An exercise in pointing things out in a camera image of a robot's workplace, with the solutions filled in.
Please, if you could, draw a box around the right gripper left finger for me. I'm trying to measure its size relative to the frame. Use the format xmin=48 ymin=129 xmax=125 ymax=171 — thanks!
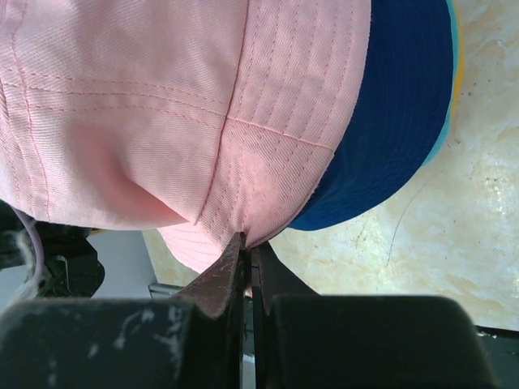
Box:
xmin=174 ymin=233 xmax=247 ymax=388

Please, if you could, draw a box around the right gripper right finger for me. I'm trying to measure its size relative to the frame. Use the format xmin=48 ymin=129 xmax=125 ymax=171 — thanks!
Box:
xmin=250 ymin=242 xmax=321 ymax=388

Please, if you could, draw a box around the pink hat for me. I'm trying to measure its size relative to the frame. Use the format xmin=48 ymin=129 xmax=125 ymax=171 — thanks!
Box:
xmin=1 ymin=1 xmax=371 ymax=272

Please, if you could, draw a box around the dark blue bucket hat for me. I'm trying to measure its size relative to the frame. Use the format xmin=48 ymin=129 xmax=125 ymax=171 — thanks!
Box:
xmin=291 ymin=1 xmax=453 ymax=231

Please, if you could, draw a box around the orange bucket hat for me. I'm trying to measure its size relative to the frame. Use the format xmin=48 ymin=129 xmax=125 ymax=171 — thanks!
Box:
xmin=447 ymin=1 xmax=464 ymax=122

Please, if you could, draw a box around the turquoise bucket hat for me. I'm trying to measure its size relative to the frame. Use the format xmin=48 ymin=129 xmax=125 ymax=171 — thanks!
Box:
xmin=419 ymin=0 xmax=465 ymax=171

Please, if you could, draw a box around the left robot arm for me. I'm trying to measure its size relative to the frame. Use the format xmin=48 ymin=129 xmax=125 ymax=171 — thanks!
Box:
xmin=1 ymin=202 xmax=105 ymax=298

